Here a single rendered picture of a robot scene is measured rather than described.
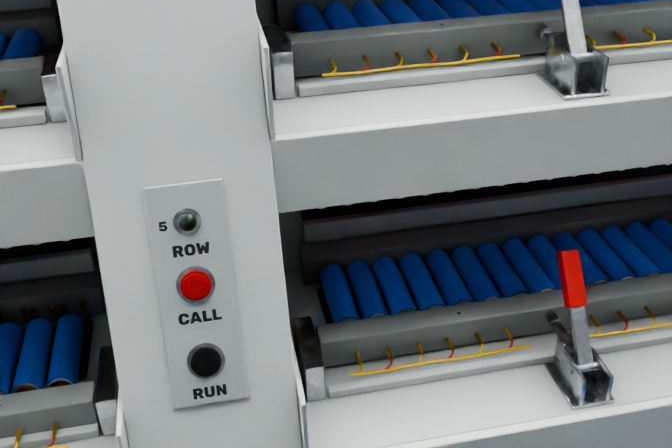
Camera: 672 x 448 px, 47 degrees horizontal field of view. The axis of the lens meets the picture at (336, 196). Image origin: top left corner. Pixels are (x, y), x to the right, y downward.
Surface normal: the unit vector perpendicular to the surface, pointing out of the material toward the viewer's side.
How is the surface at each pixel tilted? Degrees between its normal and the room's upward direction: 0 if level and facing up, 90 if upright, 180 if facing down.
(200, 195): 90
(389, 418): 19
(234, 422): 90
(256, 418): 90
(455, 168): 109
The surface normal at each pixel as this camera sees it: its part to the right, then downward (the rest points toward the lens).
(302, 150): 0.19, 0.50
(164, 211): 0.18, 0.19
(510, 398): -0.03, -0.86
